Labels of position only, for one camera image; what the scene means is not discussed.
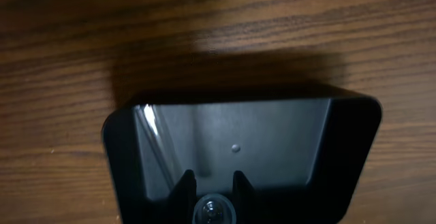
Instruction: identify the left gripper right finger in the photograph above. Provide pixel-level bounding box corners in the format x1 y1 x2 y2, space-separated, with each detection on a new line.
232 170 270 224

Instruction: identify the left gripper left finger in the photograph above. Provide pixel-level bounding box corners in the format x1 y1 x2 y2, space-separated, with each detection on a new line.
159 169 198 224

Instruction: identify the black tray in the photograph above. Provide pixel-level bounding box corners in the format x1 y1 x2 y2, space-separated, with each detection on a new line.
101 93 383 224

